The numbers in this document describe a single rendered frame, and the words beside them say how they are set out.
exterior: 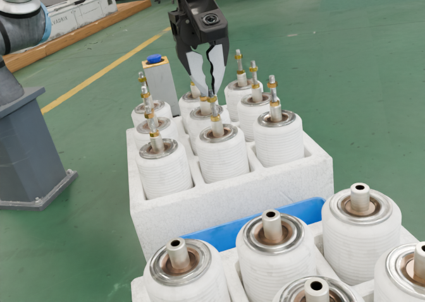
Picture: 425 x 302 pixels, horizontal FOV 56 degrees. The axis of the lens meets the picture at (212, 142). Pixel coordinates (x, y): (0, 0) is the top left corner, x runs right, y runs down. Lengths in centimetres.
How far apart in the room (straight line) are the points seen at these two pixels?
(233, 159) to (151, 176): 16
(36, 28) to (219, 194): 72
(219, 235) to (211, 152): 15
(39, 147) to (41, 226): 22
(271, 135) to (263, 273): 33
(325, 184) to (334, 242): 28
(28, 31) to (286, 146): 76
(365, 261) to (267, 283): 13
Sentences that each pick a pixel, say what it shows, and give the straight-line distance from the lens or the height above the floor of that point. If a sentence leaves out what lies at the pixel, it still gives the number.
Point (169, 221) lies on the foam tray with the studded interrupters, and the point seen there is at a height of 14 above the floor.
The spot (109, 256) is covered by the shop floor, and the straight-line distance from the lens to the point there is 95.
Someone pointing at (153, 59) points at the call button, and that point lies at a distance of 110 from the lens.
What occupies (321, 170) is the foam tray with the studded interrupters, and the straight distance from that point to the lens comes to 79.
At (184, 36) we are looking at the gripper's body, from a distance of 68.
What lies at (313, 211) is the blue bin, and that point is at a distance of 79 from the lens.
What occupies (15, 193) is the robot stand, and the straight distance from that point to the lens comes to 125.
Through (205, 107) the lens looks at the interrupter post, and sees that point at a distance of 86.
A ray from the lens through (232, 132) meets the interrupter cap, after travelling 75.
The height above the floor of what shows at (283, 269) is 24.
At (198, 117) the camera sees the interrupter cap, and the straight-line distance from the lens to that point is 85.
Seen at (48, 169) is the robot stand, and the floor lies 8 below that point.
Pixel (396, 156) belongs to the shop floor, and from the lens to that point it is 114.
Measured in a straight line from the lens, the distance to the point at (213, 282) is 48.
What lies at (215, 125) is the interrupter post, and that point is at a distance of 75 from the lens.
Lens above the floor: 58
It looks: 27 degrees down
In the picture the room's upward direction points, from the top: 11 degrees counter-clockwise
